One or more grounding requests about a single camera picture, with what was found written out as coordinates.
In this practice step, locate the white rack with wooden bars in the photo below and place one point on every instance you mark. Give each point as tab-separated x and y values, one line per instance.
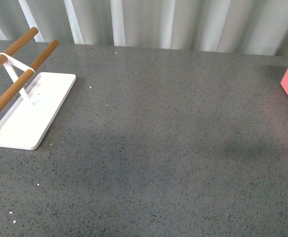
39	96

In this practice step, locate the white pleated curtain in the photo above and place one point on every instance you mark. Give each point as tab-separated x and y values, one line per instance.
230	26

